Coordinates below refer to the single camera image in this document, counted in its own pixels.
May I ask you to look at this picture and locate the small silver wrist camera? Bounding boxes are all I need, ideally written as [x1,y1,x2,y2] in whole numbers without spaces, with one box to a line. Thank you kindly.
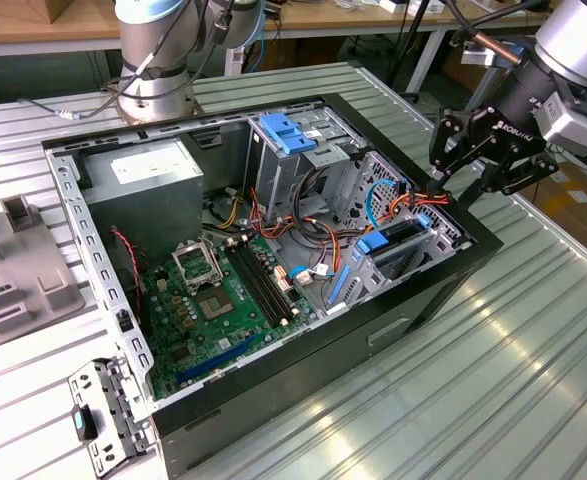
[459,41,500,67]

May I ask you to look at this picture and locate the black tripod stand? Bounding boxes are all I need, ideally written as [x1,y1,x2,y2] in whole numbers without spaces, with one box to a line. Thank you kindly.
[345,0,432,104]

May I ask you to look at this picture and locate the black cable bundle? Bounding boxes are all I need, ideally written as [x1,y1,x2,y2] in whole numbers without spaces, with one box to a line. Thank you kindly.
[292,166,337,236]

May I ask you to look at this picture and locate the grey power supply unit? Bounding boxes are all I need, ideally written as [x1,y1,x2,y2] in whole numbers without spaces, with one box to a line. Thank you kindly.
[79,137,207,254]

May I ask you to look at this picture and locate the hard disk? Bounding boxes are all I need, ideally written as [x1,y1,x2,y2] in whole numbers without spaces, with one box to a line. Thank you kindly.
[326,213,433,307]

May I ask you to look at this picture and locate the orange red wire bundle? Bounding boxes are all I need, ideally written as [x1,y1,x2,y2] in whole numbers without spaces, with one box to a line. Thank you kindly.
[246,187,348,282]

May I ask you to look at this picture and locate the grey metal disk bay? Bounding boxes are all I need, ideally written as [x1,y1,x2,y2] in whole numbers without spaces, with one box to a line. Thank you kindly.
[321,149,475,317]

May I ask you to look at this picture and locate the orange power wire black connectors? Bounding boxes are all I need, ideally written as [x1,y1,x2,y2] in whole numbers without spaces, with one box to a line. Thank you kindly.
[372,183,453,232]

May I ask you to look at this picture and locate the blue expansion slot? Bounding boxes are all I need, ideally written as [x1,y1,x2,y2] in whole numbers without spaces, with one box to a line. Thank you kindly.
[174,333,258,386]

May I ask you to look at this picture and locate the grey metal drive cage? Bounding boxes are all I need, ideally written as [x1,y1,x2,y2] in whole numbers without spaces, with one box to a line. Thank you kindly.
[244,106,370,227]

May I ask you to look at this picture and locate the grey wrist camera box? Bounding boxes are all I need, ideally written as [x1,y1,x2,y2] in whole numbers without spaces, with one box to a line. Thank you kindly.
[531,92,587,157]

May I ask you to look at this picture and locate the green motherboard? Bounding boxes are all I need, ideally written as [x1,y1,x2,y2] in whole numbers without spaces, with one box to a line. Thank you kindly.
[136,230,320,401]

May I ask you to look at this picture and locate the blue wire white tag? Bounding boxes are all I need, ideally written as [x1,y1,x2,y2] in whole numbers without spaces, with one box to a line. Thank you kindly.
[289,263,333,287]

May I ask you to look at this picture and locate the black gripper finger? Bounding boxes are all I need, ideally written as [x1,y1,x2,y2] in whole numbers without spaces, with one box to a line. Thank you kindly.
[454,143,561,207]
[425,106,500,202]

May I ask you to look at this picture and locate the grey parts rack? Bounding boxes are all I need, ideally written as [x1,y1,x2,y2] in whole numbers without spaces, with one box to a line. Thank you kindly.
[0,195,87,357]

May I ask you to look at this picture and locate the black RAM slot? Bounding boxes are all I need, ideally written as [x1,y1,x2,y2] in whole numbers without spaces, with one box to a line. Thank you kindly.
[238,238,293,324]
[231,239,287,327]
[224,240,281,330]
[244,236,299,320]

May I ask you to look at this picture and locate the black cable silver plug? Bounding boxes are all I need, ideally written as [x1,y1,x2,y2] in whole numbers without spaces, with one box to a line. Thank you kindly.
[20,94,124,122]

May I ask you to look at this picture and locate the metal card retainer bracket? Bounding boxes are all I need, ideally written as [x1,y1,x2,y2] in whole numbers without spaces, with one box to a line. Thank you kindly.
[66,354,155,477]

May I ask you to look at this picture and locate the brown wooden box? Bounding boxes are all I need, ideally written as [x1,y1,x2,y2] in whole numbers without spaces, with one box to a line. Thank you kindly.
[42,0,75,24]

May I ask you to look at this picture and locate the red black twisted wire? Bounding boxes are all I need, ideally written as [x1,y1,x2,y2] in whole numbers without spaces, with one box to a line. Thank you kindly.
[107,225,143,321]

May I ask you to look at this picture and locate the wooden desk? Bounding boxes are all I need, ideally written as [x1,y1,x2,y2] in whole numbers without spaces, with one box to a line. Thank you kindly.
[0,0,549,96]

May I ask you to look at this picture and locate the blue data wire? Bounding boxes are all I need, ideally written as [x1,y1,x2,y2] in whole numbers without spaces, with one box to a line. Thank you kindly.
[364,177,405,233]

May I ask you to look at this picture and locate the cardboard box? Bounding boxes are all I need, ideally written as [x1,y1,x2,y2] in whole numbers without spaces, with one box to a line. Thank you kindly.
[517,154,587,261]

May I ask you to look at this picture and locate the yellow black wire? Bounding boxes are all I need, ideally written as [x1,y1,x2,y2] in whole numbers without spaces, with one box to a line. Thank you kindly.
[203,185,248,232]

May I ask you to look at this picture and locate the metal socket cover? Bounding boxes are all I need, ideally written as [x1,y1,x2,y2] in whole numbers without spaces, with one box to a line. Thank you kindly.
[169,236,225,297]

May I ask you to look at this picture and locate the CPU socket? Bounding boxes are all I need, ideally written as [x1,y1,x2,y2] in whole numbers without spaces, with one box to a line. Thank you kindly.
[194,284,235,322]

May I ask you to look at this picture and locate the black open PC case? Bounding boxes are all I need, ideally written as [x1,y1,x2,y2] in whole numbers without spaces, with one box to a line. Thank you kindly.
[40,92,505,480]

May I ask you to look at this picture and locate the blue plastic drive latch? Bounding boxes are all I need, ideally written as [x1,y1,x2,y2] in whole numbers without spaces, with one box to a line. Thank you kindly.
[259,113,318,156]

